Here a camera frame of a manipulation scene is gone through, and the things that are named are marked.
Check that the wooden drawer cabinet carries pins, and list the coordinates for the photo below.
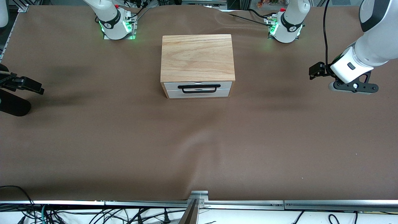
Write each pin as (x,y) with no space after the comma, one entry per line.
(197,56)

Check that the aluminium side frame rail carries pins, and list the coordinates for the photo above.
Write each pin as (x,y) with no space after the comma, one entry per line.
(7,35)

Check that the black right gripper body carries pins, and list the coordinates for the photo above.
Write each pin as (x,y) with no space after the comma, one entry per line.
(12,82)

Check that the aluminium corner bracket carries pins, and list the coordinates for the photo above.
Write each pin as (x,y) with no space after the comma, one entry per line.
(20,6)

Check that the brown table cloth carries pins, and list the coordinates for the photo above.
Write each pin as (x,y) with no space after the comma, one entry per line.
(199,140)

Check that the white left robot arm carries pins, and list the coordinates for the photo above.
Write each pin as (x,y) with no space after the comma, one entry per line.
(373,46)

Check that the aluminium frame post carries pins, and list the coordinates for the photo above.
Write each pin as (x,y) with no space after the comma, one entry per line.
(194,211)

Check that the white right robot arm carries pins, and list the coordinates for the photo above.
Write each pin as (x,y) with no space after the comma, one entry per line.
(108,18)

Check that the black ribbed foam cylinder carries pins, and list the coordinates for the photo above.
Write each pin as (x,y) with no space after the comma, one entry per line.
(14,107)

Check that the white-fronted wooden drawer with notch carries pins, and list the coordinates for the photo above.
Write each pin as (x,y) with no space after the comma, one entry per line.
(169,85)

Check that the aluminium background rail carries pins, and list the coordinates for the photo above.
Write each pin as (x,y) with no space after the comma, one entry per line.
(203,2)

